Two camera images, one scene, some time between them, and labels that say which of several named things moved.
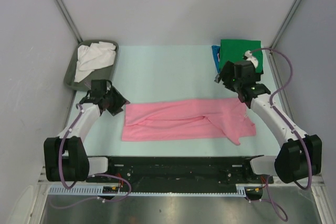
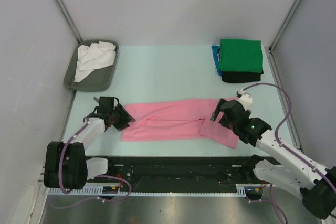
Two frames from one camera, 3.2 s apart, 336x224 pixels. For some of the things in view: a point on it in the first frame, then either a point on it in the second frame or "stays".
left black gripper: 120,100 -> 126,117
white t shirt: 97,55 stays
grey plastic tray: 106,73 stays
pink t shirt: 187,119 stays
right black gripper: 229,70 -> 217,110
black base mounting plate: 179,174 stays
